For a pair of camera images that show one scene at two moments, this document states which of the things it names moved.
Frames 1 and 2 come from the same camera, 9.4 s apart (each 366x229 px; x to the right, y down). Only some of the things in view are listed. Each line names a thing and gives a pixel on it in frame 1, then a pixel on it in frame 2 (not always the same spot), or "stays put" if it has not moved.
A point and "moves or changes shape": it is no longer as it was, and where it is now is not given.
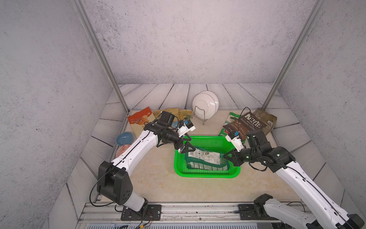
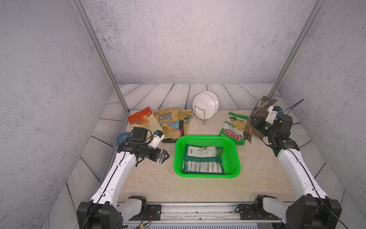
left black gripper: x=177 y=145 to x=161 y=158
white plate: x=205 y=104 stays put
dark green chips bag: x=206 y=159 moves or changes shape
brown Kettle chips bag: x=248 y=123 to x=260 y=109
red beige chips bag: x=137 y=120 stays put
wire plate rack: x=205 y=120 stays put
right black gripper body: x=245 y=155 to x=262 y=126
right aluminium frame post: x=305 y=32 stays put
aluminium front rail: x=97 y=213 stays put
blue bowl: x=124 y=138 stays put
